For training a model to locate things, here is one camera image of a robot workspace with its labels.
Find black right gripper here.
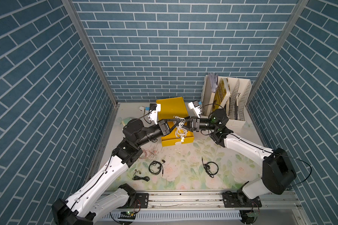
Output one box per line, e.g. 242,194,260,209
177,118,218,135

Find yellow plastic drawer cabinet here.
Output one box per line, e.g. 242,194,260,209
156,97,194,147

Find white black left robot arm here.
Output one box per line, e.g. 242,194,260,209
52,119,174,225

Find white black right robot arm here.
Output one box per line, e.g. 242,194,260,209
184,109,297,205

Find yellow cover book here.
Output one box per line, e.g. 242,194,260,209
212,77,231,111

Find floral table mat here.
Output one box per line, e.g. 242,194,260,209
108,131,262,191

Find green manual pencil sharpener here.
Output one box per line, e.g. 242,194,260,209
122,117,132,126

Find white file organizer rack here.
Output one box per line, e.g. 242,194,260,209
201,73,252,128

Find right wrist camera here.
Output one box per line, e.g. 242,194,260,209
188,100,202,118

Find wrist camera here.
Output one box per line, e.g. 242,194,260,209
148,104,161,124
188,100,202,118

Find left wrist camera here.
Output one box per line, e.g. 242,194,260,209
148,104,161,124

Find pink wired earphones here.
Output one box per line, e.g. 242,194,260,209
140,146,159,160

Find black wired earphones middle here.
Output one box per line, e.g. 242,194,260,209
148,159,166,176

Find black wired earphones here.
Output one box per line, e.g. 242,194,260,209
148,159,166,176
132,169,150,182
201,157,219,178

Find black wired earphones right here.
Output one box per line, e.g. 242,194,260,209
201,157,219,178

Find black wired earphones left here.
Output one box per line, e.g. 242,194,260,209
132,169,150,182

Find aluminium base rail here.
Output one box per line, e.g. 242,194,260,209
63,189,310,225

